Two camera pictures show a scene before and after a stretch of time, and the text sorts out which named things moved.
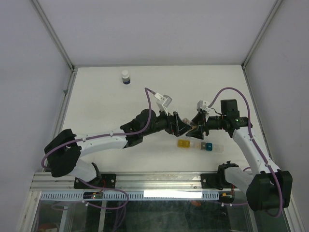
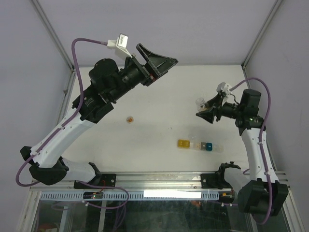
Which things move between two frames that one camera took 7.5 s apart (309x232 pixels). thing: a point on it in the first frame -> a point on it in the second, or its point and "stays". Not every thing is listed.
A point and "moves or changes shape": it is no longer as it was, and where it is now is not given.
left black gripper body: x=163 y=123 -> x=135 y=74
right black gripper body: x=213 y=123 -> x=229 y=110
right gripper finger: x=197 y=133 -> x=208 y=115
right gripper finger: x=199 y=118 -> x=214 y=101
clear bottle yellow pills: x=192 y=124 moves or changes shape
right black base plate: x=217 y=181 stays
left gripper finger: x=179 y=123 -> x=156 y=65
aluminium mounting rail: x=160 y=182 stays
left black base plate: x=106 y=181 stays
